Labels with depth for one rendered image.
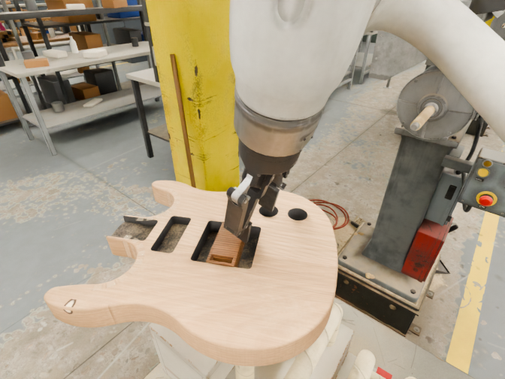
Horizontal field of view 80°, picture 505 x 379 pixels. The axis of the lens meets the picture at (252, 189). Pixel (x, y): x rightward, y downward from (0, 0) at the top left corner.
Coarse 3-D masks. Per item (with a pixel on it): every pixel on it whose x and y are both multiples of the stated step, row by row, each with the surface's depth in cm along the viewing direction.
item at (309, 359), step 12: (336, 312) 55; (336, 324) 53; (324, 336) 51; (312, 348) 49; (324, 348) 50; (300, 360) 48; (312, 360) 48; (288, 372) 47; (300, 372) 46; (312, 372) 47
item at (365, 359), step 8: (360, 352) 57; (368, 352) 57; (360, 360) 55; (368, 360) 55; (352, 368) 55; (360, 368) 54; (368, 368) 54; (352, 376) 53; (360, 376) 53; (368, 376) 54
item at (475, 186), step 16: (480, 160) 105; (496, 160) 103; (464, 176) 126; (480, 176) 107; (496, 176) 105; (464, 192) 113; (480, 192) 110; (496, 192) 107; (464, 208) 121; (480, 208) 113; (496, 208) 109
